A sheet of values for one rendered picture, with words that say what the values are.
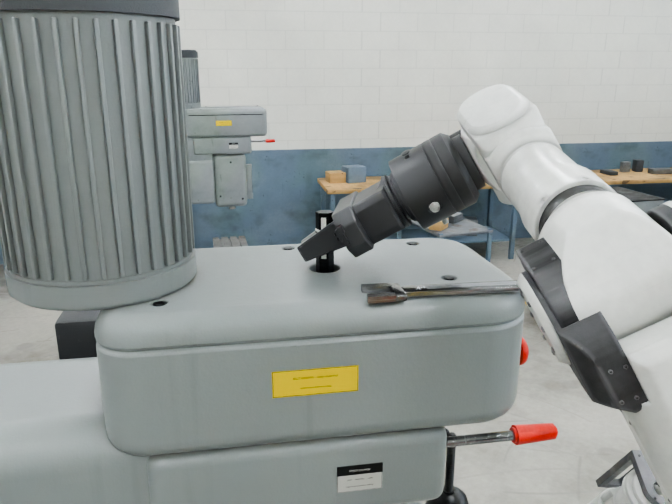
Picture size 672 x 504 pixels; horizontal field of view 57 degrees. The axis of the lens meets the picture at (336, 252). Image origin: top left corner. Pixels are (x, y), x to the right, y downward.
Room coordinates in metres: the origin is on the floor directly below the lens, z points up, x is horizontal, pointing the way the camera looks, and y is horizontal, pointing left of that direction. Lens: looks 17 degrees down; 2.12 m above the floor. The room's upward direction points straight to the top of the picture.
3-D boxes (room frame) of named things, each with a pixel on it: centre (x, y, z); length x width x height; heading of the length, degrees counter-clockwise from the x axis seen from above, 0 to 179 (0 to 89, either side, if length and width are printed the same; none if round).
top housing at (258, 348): (0.71, 0.03, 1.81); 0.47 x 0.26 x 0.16; 100
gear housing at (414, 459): (0.70, 0.06, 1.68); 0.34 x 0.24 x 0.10; 100
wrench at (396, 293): (0.63, -0.15, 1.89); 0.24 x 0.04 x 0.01; 98
